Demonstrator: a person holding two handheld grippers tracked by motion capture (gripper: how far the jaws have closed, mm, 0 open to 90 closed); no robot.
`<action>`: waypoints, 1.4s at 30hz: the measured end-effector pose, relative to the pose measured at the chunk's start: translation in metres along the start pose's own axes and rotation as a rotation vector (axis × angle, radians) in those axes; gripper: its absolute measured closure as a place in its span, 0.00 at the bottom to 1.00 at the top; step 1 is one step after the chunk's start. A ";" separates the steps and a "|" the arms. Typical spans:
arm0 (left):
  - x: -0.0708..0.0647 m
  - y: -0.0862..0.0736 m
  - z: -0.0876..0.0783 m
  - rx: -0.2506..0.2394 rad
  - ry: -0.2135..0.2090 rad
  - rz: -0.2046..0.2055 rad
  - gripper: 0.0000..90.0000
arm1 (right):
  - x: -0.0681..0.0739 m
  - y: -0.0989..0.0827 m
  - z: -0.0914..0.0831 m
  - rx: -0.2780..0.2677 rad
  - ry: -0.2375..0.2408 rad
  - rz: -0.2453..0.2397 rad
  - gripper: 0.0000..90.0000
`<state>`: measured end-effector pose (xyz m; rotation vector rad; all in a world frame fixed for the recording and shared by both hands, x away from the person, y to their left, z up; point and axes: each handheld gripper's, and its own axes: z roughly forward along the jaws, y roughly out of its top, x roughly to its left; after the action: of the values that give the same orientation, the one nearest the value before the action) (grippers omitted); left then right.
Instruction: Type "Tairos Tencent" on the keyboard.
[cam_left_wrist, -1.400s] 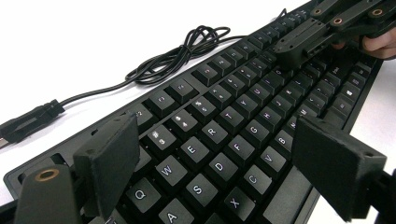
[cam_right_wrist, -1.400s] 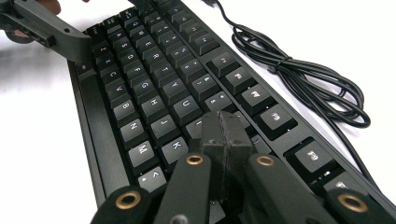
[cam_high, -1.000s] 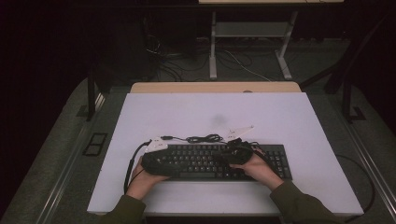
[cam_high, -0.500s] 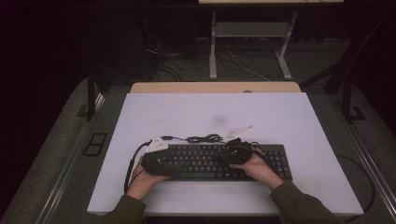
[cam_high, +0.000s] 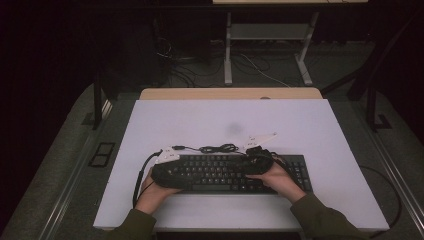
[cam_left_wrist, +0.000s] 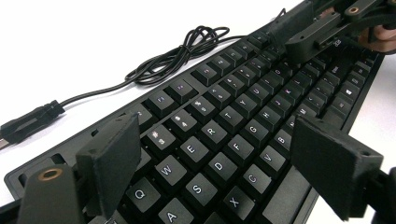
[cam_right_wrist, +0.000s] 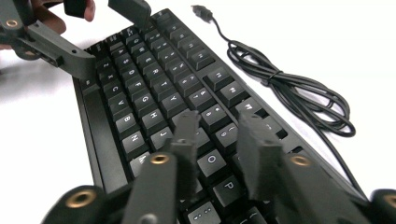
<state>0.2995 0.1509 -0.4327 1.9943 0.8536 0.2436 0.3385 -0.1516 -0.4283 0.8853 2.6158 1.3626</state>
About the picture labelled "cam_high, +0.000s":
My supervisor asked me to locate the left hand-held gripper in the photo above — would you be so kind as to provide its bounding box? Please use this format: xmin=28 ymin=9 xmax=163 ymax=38
xmin=151 ymin=146 xmax=191 ymax=191

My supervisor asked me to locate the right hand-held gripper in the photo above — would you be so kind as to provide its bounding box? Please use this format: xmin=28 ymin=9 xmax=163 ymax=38
xmin=244 ymin=132 xmax=278 ymax=176

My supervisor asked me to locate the black computer keyboard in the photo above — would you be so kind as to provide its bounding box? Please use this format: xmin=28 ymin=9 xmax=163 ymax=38
xmin=166 ymin=153 xmax=314 ymax=195

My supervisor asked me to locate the person's right hand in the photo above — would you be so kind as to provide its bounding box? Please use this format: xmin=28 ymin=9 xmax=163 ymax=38
xmin=246 ymin=163 xmax=307 ymax=204

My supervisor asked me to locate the person's left hand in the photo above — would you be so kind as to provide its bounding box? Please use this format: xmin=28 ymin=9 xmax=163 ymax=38
xmin=134 ymin=169 xmax=183 ymax=216

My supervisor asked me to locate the white table board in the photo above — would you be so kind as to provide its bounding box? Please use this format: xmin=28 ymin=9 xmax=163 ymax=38
xmin=93 ymin=99 xmax=390 ymax=232

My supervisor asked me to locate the black metal stand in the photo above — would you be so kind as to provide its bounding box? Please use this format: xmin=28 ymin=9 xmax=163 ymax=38
xmin=92 ymin=79 xmax=104 ymax=131
xmin=321 ymin=13 xmax=418 ymax=133

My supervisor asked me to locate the grey metal stand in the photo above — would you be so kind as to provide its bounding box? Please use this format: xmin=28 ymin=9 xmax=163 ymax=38
xmin=223 ymin=12 xmax=320 ymax=87

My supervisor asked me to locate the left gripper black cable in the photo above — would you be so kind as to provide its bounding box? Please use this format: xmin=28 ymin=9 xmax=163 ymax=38
xmin=132 ymin=150 xmax=163 ymax=209

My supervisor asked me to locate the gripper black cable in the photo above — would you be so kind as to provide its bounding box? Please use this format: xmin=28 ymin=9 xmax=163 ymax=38
xmin=132 ymin=150 xmax=163 ymax=209
xmin=358 ymin=164 xmax=403 ymax=239

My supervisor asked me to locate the black keyboard cable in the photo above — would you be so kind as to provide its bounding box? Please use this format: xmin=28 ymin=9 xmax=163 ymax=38
xmin=171 ymin=143 xmax=256 ymax=157

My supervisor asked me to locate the white floor cable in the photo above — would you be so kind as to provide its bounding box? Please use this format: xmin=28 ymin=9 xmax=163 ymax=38
xmin=239 ymin=53 xmax=292 ymax=89

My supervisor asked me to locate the aluminium floor rail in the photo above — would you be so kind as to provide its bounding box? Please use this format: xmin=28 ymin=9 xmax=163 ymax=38
xmin=364 ymin=128 xmax=424 ymax=231
xmin=38 ymin=99 xmax=114 ymax=240

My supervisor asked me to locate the tangle of black floor cables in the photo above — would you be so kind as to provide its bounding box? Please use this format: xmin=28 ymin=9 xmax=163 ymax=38
xmin=156 ymin=36 xmax=224 ymax=88

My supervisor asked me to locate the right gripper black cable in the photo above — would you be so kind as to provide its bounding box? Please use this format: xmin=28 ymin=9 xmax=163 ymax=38
xmin=358 ymin=164 xmax=403 ymax=239

